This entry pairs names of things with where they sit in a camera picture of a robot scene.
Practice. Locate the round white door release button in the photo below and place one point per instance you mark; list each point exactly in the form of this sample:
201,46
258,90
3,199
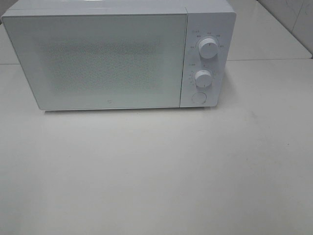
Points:
199,98

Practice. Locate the white upper power knob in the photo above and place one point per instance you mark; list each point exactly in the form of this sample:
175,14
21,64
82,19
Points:
208,48

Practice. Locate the white timer knob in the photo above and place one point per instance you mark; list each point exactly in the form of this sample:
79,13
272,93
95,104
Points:
203,78

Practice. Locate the white microwave oven body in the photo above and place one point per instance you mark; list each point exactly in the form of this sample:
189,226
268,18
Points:
204,18

